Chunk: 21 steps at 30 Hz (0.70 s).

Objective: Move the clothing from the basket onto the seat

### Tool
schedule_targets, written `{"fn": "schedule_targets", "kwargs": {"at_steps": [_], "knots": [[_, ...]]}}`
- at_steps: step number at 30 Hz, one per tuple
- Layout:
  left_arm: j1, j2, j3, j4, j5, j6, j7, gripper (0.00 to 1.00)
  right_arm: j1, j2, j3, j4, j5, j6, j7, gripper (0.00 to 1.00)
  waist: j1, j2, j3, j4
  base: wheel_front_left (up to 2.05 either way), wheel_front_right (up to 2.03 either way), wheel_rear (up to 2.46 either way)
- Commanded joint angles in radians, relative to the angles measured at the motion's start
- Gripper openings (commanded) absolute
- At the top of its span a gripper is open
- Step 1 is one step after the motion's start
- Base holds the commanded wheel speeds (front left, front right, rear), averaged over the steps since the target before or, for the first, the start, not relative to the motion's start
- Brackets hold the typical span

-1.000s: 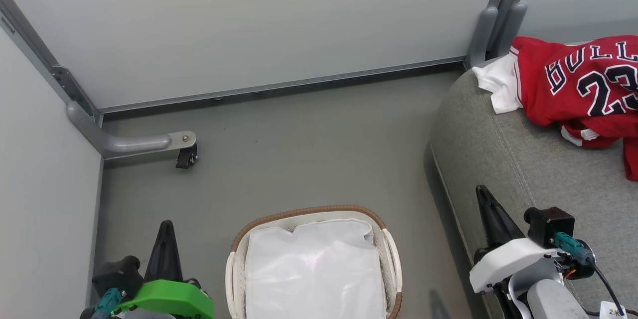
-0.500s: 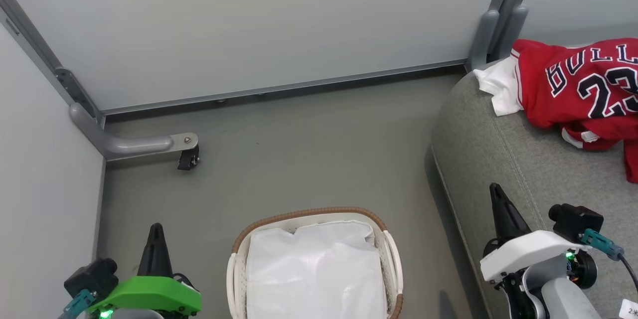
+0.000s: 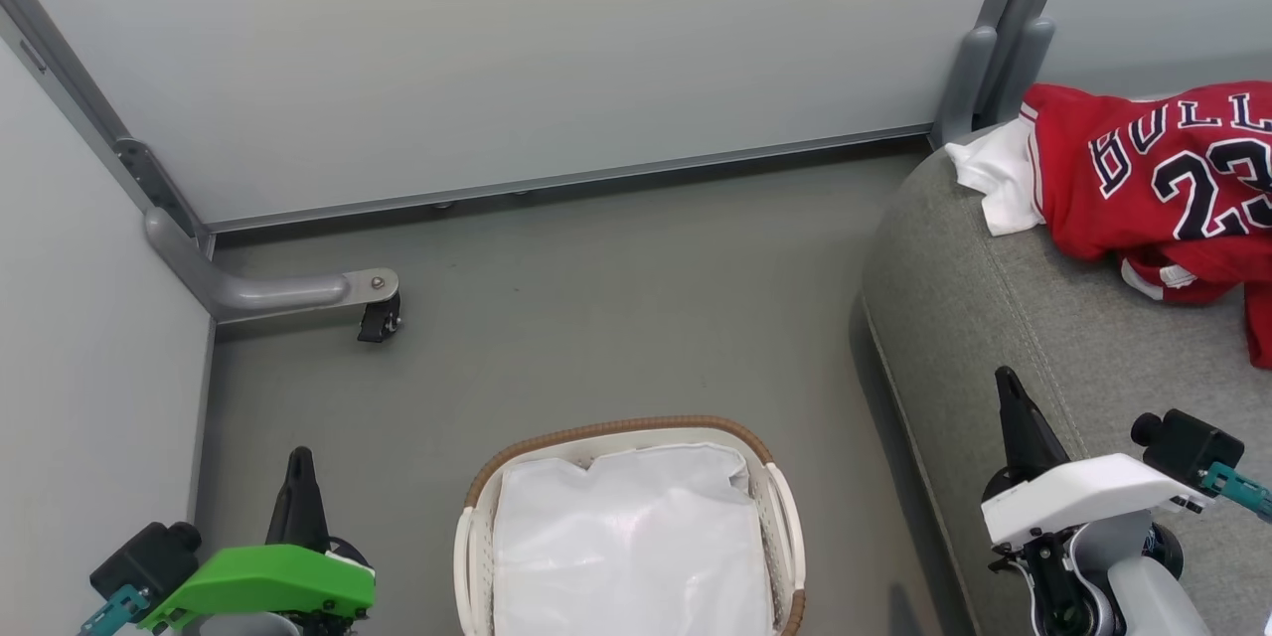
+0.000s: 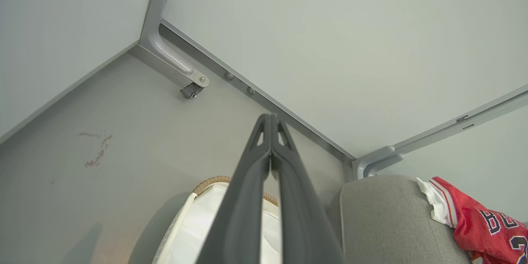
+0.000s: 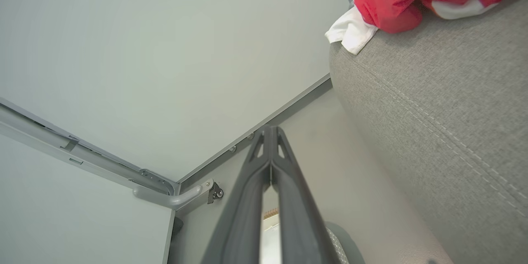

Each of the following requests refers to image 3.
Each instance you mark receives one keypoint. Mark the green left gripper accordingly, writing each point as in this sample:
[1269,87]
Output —
[258,576]

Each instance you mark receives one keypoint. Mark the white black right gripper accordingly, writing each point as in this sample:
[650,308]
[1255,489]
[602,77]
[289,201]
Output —
[1083,497]

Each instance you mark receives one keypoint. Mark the red basketball jersey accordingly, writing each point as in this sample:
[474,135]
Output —
[1093,209]

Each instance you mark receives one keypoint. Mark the white garment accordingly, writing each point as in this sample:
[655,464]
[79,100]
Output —
[1004,179]

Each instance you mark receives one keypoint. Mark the white basket brown woven rim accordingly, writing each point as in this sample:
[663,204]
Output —
[785,527]

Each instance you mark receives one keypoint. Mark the white basket liner cloth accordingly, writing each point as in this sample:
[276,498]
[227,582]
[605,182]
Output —
[626,547]

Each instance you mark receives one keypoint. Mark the grey fabric sofa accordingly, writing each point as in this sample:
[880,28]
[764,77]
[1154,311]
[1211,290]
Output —
[994,318]

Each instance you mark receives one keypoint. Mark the black caster wheel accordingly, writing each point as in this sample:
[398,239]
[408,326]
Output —
[378,323]

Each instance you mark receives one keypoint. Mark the grey curved partition leg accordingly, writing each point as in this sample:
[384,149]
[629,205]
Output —
[258,293]

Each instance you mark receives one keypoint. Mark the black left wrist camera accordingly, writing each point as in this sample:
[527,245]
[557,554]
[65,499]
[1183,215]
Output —
[149,556]

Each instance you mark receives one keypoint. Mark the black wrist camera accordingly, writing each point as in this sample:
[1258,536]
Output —
[149,556]
[1192,447]

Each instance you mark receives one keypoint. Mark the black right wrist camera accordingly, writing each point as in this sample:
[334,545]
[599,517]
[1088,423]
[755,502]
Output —
[1192,447]

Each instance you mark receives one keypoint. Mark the teal left camera connector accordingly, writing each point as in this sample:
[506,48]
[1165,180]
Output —
[114,608]

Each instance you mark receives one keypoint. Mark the teal camera connector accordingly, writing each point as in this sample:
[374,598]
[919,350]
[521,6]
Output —
[1242,489]
[114,608]

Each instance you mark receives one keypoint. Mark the teal right camera connector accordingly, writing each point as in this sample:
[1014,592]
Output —
[1242,489]

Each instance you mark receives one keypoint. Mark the grey upright partition bracket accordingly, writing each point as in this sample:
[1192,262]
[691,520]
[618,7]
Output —
[964,89]
[1029,60]

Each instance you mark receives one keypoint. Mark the grey partition bottom rail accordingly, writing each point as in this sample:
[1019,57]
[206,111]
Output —
[596,175]

